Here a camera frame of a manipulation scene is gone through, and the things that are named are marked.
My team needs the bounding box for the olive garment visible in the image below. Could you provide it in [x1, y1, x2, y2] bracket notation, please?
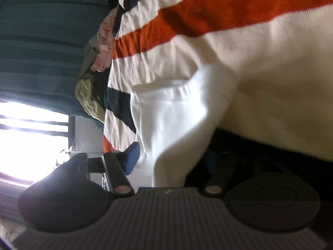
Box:
[78, 36, 101, 79]

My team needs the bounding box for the white garment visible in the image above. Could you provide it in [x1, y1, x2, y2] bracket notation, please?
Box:
[130, 66, 242, 188]

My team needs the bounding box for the cream knit cloth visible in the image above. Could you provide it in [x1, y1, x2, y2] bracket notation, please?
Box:
[75, 78, 106, 123]

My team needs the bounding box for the pink garment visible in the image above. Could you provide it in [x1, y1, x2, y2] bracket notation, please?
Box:
[91, 7, 121, 73]

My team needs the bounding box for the dark clothes pile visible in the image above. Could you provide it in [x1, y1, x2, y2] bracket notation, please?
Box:
[91, 68, 110, 110]

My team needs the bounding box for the orange black striped blanket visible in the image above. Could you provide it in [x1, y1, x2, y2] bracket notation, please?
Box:
[103, 0, 333, 162]

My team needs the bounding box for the window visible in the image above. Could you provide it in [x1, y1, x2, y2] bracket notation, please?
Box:
[0, 100, 71, 185]

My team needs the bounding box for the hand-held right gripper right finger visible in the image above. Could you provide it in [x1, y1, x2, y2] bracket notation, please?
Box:
[201, 148, 236, 197]

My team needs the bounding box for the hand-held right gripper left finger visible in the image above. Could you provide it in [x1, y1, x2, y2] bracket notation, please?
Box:
[56, 142, 141, 197]

